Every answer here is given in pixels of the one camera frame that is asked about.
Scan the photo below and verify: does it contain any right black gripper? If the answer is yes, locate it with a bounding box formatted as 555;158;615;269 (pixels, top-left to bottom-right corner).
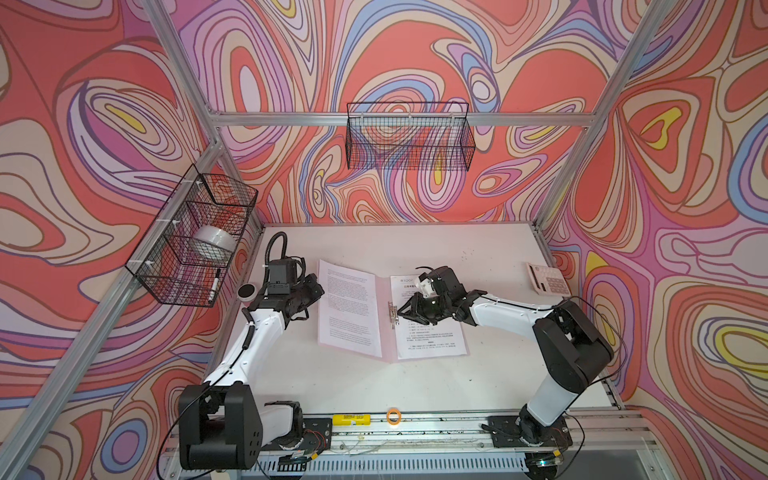
396;292;450;325

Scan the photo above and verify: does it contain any printed Chinese text sheet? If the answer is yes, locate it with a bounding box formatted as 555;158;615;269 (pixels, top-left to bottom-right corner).
390;275;468;361

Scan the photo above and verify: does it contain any pink file folder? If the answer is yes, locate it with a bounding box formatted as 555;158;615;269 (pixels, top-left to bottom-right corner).
316;263;469;364

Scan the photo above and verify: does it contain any printed English text sheet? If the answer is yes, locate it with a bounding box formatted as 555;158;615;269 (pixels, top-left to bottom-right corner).
318;260;383;359

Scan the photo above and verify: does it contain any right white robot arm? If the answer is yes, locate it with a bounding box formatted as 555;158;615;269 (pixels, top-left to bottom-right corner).
397;266;614;446

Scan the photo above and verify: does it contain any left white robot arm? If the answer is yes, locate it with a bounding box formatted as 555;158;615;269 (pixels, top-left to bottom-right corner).
177;256;324;471

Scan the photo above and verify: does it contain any metal folder clip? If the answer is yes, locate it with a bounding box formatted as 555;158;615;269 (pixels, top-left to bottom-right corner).
388;301;399;330

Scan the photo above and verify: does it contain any pink tape roll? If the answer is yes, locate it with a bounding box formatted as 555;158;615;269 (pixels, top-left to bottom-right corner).
237;283;258;304

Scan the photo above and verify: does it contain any black marker pen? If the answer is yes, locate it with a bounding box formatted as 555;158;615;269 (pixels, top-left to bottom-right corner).
207;269;221;305

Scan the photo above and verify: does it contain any white tape roll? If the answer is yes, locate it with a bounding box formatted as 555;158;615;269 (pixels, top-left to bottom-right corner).
193;225;237;252

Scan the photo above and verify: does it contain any yellow label strip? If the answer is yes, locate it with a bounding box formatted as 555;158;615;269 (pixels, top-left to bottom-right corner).
332;414;371;426

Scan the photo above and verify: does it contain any black wire basket left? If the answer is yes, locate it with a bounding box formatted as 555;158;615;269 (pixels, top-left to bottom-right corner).
125;166;258;308

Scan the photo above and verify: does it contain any black wire basket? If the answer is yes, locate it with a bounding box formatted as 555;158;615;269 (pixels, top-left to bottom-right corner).
125;166;258;308
345;100;476;172

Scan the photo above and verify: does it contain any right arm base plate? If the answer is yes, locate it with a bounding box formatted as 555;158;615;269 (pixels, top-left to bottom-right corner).
480;416;573;450

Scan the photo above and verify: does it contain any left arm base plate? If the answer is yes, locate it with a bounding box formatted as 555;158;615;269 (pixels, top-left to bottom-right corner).
264;417;333;454

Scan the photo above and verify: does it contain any black wire basket back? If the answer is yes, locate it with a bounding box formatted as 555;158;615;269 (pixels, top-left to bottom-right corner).
345;100;476;172

